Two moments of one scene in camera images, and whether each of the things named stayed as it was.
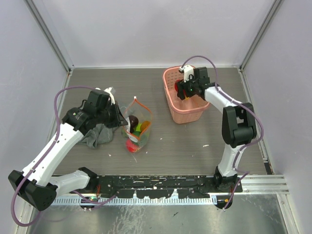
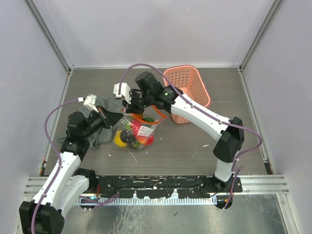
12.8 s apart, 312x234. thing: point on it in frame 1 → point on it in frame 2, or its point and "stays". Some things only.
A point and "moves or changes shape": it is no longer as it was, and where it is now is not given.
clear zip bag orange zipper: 136,134 moves or changes shape
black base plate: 186,186 stays
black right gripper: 182,85 → 130,105
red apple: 131,146 → 150,140
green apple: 138,128 → 148,119
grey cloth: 100,134 stays
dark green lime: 143,140 → 136,145
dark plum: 133,122 → 126,136
